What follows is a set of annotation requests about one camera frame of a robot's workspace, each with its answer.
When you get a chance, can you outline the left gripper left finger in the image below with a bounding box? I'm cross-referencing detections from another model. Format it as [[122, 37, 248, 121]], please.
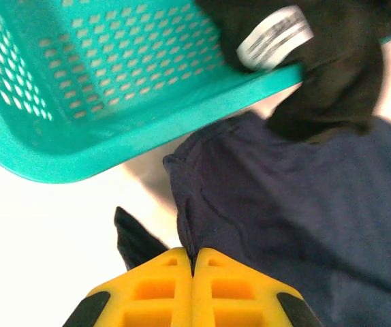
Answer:
[[62, 247, 193, 327]]

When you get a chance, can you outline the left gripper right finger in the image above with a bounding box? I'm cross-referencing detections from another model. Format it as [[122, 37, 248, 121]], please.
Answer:
[[192, 247, 324, 327]]

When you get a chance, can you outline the navy blue t-shirt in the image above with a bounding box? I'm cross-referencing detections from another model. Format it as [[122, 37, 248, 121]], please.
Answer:
[[113, 110, 391, 327]]

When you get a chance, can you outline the teal plastic basket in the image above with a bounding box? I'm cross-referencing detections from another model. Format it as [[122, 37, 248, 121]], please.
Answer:
[[0, 0, 391, 185]]

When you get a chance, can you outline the black t-shirt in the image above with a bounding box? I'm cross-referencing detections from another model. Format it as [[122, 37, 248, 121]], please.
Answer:
[[194, 0, 391, 144]]

